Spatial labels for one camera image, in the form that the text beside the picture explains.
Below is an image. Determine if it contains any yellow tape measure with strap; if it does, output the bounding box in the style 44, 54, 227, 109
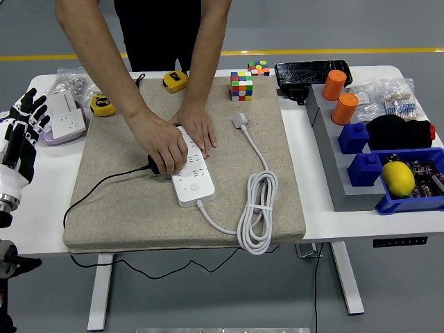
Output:
89, 73, 146, 117

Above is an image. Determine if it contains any grey stepped stand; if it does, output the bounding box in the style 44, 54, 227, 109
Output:
304, 83, 396, 212

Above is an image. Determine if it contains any blue block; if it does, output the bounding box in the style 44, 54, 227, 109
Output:
336, 121, 370, 155
346, 152, 384, 188

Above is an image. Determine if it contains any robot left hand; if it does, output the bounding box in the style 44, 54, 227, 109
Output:
0, 87, 51, 198

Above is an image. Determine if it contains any white table leg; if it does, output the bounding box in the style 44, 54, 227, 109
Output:
329, 241, 366, 316
86, 253, 114, 332

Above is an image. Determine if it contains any clear bag of small parts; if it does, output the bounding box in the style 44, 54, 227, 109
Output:
345, 81, 388, 124

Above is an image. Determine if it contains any large puzzle cube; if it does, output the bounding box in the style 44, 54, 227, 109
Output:
229, 71, 254, 103

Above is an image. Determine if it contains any clear bag of resistors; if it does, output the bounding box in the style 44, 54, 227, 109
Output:
376, 78, 427, 122

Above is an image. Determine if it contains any black desk control panel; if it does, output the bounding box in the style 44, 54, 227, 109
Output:
373, 236, 429, 248

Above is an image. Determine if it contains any white power strip with cord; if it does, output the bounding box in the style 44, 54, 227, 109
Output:
169, 111, 280, 257

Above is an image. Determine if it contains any black cloth with red tag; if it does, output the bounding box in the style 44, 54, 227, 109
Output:
365, 113, 437, 151

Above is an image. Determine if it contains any orange cylinder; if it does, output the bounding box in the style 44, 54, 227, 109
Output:
321, 69, 348, 102
330, 92, 359, 126

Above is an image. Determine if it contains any small puzzle cube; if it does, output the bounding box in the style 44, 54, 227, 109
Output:
246, 60, 271, 77

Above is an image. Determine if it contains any beige mat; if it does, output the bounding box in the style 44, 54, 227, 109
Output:
62, 76, 307, 254

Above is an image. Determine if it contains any black wrapped box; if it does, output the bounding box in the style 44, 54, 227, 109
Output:
273, 60, 354, 94

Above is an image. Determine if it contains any person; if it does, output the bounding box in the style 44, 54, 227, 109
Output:
113, 0, 204, 74

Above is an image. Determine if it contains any yellow lemon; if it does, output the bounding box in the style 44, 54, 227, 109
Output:
381, 161, 416, 199

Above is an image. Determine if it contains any blue plastic bin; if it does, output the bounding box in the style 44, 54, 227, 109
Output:
374, 146, 444, 216

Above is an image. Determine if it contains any person's right hand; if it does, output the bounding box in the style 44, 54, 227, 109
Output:
126, 110, 190, 175

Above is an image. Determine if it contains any white socket panel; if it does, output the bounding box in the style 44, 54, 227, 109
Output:
51, 110, 87, 140

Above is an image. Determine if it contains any clear bag of metal parts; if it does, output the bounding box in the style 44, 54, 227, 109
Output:
33, 66, 89, 105

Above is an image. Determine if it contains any black plug with cord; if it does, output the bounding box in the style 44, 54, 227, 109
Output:
62, 154, 280, 280

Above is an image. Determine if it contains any black hanging cable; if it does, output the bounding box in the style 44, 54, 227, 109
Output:
313, 242, 324, 333

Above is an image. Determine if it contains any grey metal bracket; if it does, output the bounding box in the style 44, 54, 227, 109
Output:
294, 241, 324, 259

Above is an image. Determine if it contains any person's left hand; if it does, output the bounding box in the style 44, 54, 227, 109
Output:
169, 102, 219, 160

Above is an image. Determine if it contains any purple plate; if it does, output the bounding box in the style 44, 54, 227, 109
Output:
36, 100, 92, 146

